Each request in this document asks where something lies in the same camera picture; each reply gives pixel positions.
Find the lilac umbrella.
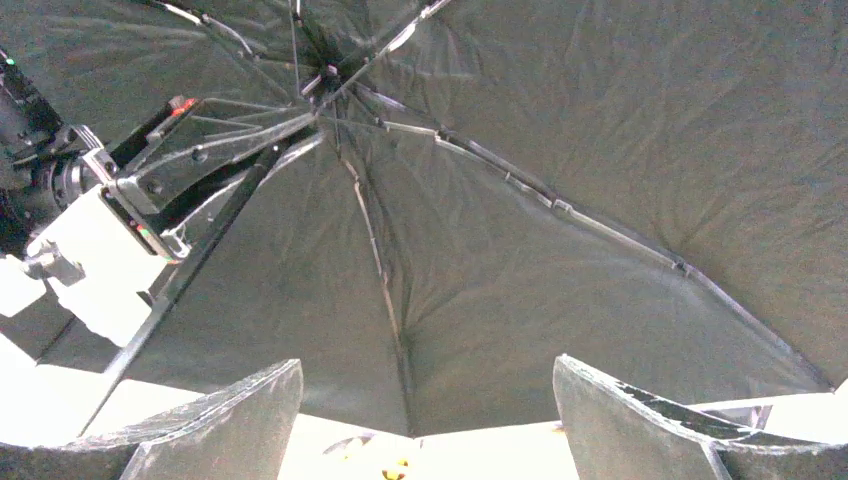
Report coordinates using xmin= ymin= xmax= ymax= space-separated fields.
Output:
xmin=1 ymin=1 xmax=847 ymax=434

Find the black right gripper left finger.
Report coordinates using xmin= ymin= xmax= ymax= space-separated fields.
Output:
xmin=1 ymin=359 xmax=304 ymax=479

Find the yellow tape measure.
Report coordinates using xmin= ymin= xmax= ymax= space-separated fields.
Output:
xmin=321 ymin=432 xmax=418 ymax=479

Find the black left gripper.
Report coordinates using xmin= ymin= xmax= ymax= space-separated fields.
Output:
xmin=39 ymin=95 xmax=329 ymax=263

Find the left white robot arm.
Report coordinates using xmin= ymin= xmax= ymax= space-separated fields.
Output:
xmin=1 ymin=54 xmax=322 ymax=262

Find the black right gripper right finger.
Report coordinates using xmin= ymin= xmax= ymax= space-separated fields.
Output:
xmin=553 ymin=354 xmax=847 ymax=479

